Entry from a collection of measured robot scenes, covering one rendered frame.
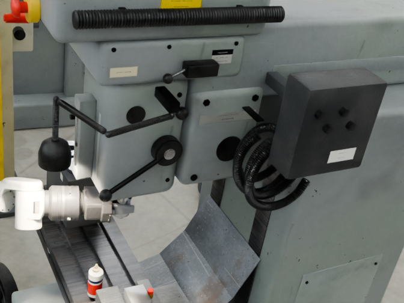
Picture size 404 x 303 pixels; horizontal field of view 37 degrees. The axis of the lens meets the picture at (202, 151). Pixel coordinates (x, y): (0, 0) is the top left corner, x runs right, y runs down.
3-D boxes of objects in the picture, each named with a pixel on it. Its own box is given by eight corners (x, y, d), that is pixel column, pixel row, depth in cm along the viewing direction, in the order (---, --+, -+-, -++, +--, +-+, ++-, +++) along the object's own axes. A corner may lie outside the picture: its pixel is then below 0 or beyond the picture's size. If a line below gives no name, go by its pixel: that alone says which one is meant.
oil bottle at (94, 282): (89, 299, 170) (91, 270, 165) (85, 290, 173) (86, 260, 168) (103, 296, 172) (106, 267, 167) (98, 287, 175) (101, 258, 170)
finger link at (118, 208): (133, 213, 158) (109, 213, 156) (134, 202, 156) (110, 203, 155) (134, 216, 157) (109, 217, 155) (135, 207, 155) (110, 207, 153)
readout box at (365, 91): (289, 184, 125) (314, 92, 114) (266, 160, 131) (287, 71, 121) (364, 171, 134) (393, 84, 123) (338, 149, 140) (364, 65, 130)
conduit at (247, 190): (240, 220, 140) (257, 143, 129) (208, 181, 152) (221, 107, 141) (305, 207, 148) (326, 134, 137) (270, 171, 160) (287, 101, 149)
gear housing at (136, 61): (99, 89, 123) (102, 43, 118) (65, 42, 141) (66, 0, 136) (241, 78, 138) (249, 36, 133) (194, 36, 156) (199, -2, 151)
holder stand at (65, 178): (65, 229, 194) (68, 178, 184) (45, 190, 210) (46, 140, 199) (101, 222, 200) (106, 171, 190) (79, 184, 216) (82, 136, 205)
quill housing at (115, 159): (103, 208, 142) (112, 84, 126) (76, 160, 158) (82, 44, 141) (176, 195, 151) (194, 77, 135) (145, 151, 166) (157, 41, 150)
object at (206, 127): (181, 190, 148) (196, 94, 135) (143, 139, 166) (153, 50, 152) (247, 178, 157) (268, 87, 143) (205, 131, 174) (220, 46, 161)
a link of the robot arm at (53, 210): (63, 187, 150) (14, 187, 147) (62, 231, 150) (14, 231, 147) (61, 181, 160) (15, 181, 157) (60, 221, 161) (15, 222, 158)
